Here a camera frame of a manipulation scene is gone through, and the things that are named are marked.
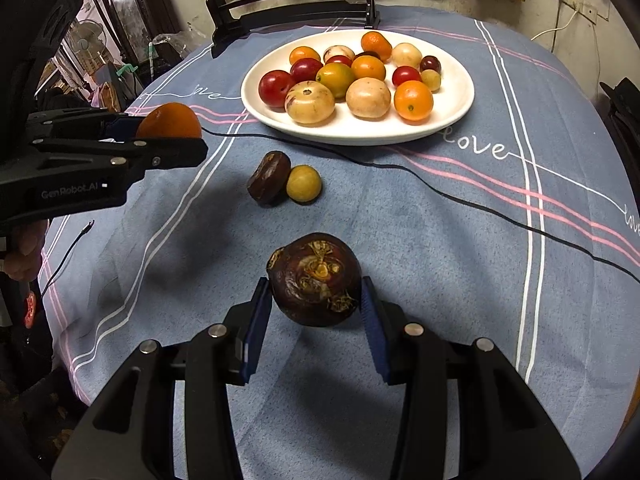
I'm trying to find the large bumpy mandarin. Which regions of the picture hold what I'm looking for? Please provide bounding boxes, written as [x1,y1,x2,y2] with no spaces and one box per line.
[136,102,202,139]

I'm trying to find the tan passion fruit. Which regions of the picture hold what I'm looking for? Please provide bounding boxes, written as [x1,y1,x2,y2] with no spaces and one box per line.
[346,78,392,120]
[284,80,335,125]
[323,44,355,63]

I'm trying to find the small orange tomato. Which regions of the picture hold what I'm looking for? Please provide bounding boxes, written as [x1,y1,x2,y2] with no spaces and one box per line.
[288,46,321,65]

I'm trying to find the yellow-green tomato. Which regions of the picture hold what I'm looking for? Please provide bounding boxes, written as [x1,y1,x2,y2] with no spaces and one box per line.
[316,63,356,101]

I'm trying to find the orange mandarin front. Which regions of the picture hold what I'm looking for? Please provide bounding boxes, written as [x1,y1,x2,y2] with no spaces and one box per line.
[350,55,386,81]

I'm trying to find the small dark red plum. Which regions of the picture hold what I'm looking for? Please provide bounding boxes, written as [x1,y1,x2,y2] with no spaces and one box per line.
[355,51,381,60]

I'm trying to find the small yellow longan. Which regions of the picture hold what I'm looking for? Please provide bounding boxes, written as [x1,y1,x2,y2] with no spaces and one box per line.
[421,68,442,93]

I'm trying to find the small orange mandarin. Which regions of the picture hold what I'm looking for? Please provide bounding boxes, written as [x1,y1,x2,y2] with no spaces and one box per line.
[360,30,393,63]

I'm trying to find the yellow-orange tomato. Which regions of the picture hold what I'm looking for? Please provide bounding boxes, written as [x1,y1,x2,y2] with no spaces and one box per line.
[394,80,434,122]

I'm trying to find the red cherry tomato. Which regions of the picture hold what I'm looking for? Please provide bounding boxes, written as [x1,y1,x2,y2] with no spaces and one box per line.
[392,65,422,88]

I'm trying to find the dark red cherry plum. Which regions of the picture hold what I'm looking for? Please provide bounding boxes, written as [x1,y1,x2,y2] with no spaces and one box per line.
[420,55,442,74]

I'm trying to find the person's left hand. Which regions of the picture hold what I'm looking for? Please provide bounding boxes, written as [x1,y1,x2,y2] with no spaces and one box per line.
[1,220,49,282]

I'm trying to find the dark brown date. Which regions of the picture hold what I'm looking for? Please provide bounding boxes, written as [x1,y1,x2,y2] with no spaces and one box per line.
[246,151,291,206]

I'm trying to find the small yellow-green fruit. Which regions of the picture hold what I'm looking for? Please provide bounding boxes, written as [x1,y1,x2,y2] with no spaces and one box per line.
[286,165,322,203]

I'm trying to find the blue striped tablecloth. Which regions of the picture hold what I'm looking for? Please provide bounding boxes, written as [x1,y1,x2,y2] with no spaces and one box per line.
[40,8,639,474]

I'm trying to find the white round plate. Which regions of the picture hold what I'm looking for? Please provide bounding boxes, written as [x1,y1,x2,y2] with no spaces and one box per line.
[241,29,475,145]

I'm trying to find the black thin cable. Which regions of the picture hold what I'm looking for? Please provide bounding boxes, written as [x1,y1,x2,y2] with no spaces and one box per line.
[39,127,640,298]

